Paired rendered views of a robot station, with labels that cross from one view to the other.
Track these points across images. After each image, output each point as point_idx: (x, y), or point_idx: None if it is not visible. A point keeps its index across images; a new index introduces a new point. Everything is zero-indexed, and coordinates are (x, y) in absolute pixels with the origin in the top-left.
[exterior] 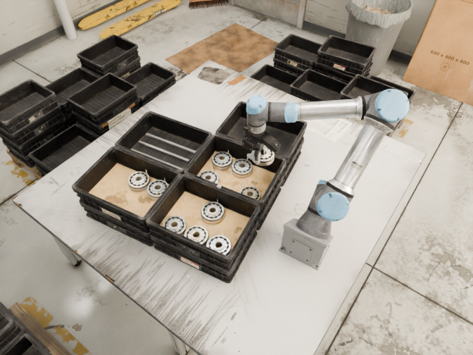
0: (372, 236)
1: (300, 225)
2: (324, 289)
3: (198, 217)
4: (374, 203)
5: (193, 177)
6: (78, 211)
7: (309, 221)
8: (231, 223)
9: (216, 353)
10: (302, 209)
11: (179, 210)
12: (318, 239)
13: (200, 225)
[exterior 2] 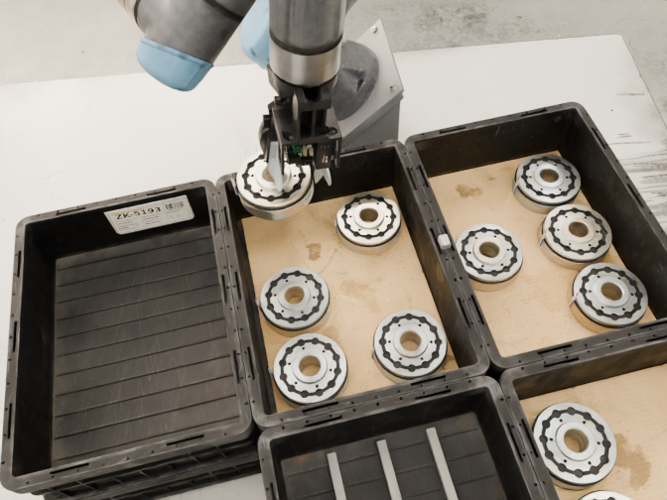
0: (239, 72)
1: (369, 79)
2: (405, 77)
3: (522, 283)
4: (155, 101)
5: (475, 327)
6: None
7: (357, 57)
8: (467, 212)
9: (649, 131)
10: None
11: (554, 337)
12: (373, 42)
13: (550, 242)
